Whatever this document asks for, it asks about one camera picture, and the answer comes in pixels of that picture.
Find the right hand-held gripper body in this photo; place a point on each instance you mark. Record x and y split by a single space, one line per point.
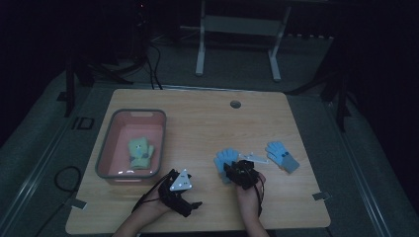
247 174

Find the person's left hand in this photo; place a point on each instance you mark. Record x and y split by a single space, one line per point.
154 205

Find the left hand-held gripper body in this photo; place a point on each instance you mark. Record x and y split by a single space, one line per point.
179 192

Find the black tripod stand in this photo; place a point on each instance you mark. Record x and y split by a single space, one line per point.
336 95
85 72

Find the blue glove with grey cuff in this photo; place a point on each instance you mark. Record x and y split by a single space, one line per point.
225 157

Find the white metal stand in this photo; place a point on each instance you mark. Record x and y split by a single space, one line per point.
240 24

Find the plain green mitten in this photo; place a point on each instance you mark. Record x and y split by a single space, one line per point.
141 164

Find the blue glove with buttons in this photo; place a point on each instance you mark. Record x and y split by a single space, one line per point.
282 156

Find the pink basin with grey rim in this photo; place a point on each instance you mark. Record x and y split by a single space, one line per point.
131 146

